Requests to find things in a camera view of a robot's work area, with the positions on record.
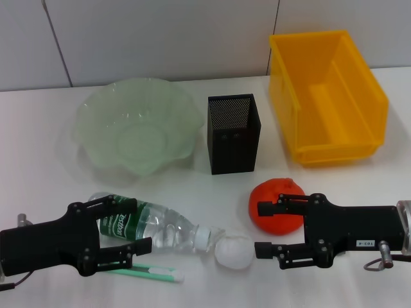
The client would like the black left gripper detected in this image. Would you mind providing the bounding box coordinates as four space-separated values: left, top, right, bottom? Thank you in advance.
0 195 153 277

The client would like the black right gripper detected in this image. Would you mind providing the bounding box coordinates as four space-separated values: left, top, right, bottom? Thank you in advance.
254 192 402 270

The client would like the orange fruit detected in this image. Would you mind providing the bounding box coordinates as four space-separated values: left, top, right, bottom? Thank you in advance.
249 178 306 237

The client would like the clear green-label water bottle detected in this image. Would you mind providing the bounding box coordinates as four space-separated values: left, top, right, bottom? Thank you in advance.
86 191 225 254

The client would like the white paper ball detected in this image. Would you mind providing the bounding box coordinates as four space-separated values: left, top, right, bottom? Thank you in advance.
214 233 254 270

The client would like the green utility knife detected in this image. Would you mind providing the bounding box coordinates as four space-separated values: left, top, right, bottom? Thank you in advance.
102 262 186 284

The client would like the black mesh pen holder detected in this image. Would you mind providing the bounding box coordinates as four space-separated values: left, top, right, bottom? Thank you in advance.
207 93 262 176

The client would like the pale green glass fruit bowl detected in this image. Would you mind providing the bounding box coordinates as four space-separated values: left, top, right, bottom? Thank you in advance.
71 77 206 177

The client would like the yellow plastic bin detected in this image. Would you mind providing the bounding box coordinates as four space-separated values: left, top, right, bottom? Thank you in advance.
268 30 390 167

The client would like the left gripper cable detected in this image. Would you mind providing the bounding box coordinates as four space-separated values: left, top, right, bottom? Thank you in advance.
0 275 31 291

